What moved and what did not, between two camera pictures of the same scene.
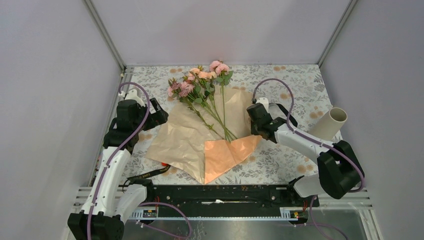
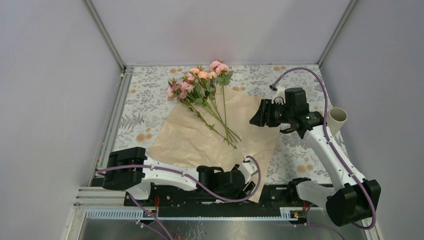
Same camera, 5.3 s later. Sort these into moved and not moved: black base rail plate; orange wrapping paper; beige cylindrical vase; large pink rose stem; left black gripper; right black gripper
Moved: orange wrapping paper; right black gripper; left black gripper
Not moved: large pink rose stem; black base rail plate; beige cylindrical vase
